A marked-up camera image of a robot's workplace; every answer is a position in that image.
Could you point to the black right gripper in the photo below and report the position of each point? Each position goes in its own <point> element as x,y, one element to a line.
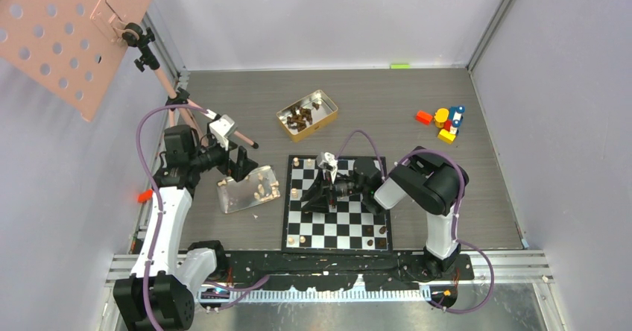
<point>320,196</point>

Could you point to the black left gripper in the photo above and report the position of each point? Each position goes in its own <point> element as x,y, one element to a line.
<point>238,170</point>

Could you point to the black white chessboard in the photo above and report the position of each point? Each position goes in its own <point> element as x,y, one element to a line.
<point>345,229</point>

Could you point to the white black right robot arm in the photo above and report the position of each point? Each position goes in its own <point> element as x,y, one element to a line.
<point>429,179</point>

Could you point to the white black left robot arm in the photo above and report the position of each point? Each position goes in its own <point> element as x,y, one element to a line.
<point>159,292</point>

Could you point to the gold tin with dark pieces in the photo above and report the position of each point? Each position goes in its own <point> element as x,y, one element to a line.
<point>307,115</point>

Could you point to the silver tin lid tray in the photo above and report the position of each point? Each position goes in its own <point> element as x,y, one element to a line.
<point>258,187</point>

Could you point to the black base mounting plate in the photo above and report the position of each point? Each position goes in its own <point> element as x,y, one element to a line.
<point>391,271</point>

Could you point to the red toy block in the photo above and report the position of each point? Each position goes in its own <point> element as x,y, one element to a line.
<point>424,117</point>

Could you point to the yellow cube toy block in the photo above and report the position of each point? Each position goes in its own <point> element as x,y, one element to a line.
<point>446,136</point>

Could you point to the yellow round toy block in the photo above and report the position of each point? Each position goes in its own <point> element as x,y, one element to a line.
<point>440,117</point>

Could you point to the pink perforated music stand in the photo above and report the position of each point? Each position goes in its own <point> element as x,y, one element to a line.
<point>73,49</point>

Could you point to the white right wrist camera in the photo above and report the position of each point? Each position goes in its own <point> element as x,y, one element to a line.
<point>328,163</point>

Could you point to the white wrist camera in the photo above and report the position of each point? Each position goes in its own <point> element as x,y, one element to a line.
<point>328,163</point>
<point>221,128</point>

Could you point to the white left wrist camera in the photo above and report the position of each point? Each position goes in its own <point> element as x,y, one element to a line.
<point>221,128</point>

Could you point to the orange clip on rail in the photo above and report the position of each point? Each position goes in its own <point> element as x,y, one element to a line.
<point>145,196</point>

